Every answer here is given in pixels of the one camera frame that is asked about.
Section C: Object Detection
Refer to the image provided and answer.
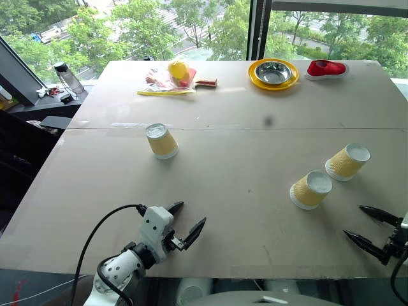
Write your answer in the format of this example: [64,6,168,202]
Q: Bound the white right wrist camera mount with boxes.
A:
[399,212,408,249]

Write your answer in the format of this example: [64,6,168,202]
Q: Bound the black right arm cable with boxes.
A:
[390,252,408,306]

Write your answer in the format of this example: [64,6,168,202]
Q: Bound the yellow ribbed paper cup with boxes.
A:
[145,123,179,161]
[289,170,333,210]
[324,143,371,182]

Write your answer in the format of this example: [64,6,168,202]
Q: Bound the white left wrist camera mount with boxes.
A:
[140,205,175,263]

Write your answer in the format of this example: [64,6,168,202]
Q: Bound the clear water bottle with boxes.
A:
[53,61,86,95]

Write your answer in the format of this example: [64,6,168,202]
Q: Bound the yellow plastic plate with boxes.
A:
[248,58,300,92]

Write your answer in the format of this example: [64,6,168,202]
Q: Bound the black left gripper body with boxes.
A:
[161,230,188,253]

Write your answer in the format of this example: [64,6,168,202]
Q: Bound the steel bowl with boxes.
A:
[256,61,293,86]

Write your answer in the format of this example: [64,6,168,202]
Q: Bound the dark side desk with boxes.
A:
[8,83,94,129]

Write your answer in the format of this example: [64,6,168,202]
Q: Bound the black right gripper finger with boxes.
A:
[343,229,391,266]
[358,205,403,228]

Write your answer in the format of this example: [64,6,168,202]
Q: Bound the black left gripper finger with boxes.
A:
[167,201,185,215]
[182,217,207,251]

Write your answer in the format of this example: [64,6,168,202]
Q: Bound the black window mullion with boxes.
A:
[247,0,273,61]

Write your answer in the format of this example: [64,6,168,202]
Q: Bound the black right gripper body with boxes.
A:
[382,215,406,259]

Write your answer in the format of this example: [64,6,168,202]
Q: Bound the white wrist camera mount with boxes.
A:
[140,205,175,263]
[399,212,408,249]

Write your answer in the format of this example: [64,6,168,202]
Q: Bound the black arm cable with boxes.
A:
[69,203,148,306]
[390,252,408,306]

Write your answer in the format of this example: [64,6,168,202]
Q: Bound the red slip-on shoe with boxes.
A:
[305,59,350,82]

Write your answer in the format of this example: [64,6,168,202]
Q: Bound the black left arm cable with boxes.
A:
[69,203,148,306]

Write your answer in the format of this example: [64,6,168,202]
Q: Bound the clear bag of toys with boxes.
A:
[136,58,197,96]

